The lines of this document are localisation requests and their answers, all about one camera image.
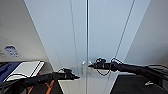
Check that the white wardrobe body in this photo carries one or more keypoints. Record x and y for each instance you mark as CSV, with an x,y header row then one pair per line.
x,y
36,20

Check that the white folding table top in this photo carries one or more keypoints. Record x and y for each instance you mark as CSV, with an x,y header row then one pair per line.
x,y
26,68

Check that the small wall poster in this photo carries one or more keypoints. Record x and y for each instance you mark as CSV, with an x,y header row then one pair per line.
x,y
2,53

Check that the wall poster with blue print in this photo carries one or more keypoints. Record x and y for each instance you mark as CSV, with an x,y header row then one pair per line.
x,y
12,51

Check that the white wardrobe door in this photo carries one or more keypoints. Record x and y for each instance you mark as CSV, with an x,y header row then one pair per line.
x,y
60,36
110,33

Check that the orange folding stand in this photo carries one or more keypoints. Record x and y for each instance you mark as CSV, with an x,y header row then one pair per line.
x,y
50,86

